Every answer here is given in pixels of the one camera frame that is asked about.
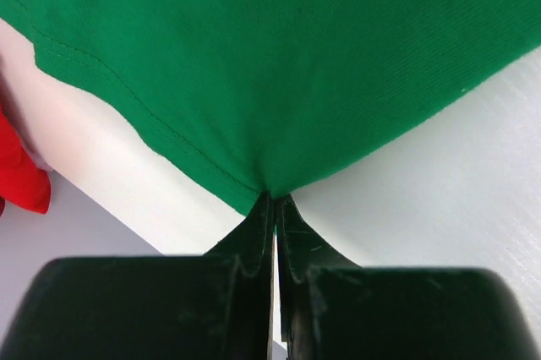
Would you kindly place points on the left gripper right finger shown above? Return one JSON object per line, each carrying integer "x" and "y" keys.
{"x": 302, "y": 253}

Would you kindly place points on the green t shirt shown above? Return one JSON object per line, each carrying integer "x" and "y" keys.
{"x": 247, "y": 96}

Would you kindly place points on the folded red t shirt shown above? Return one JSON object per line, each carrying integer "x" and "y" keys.
{"x": 23, "y": 183}

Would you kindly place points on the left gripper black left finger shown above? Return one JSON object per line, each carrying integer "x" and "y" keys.
{"x": 249, "y": 247}

